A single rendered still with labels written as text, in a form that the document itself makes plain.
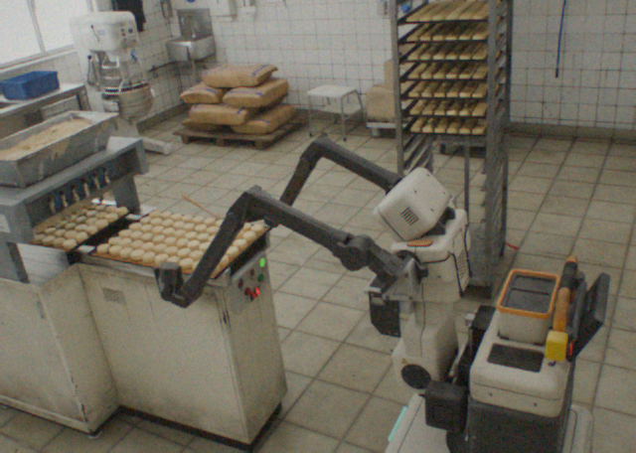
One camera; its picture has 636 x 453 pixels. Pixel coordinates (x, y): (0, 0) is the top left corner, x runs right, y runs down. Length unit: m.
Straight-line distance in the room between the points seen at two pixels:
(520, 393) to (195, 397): 1.38
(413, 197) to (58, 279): 1.47
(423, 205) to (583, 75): 4.17
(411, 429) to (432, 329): 0.51
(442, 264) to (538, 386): 0.41
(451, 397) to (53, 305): 1.54
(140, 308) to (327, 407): 0.96
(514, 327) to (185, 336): 1.24
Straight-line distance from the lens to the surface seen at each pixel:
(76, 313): 2.75
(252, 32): 7.05
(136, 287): 2.52
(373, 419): 2.87
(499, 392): 1.87
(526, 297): 1.98
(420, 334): 2.04
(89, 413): 2.96
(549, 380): 1.83
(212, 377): 2.57
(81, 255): 2.66
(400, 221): 1.84
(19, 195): 2.54
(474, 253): 3.72
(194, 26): 7.51
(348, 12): 6.42
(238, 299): 2.32
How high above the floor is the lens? 1.99
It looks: 26 degrees down
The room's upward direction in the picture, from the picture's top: 6 degrees counter-clockwise
